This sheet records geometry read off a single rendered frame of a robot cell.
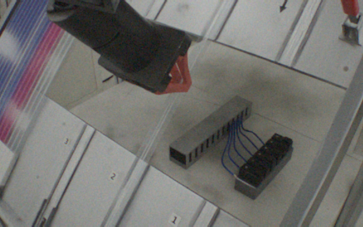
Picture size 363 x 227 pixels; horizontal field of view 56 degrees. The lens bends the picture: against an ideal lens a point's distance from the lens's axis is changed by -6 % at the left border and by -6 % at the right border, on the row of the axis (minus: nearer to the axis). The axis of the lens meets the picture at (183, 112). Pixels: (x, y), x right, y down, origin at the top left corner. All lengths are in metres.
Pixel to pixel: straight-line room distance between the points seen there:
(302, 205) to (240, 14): 0.25
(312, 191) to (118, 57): 0.23
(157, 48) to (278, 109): 0.66
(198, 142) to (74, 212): 0.35
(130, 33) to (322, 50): 0.22
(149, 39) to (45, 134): 0.30
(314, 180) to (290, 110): 0.64
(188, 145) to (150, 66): 0.43
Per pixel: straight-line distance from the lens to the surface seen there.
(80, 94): 2.04
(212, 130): 0.82
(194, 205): 0.43
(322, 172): 0.38
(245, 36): 0.46
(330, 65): 0.42
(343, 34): 0.43
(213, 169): 0.79
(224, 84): 1.08
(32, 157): 0.62
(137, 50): 0.35
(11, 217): 0.61
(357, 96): 0.39
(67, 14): 0.32
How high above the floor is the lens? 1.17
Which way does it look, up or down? 35 degrees down
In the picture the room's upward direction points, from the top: straight up
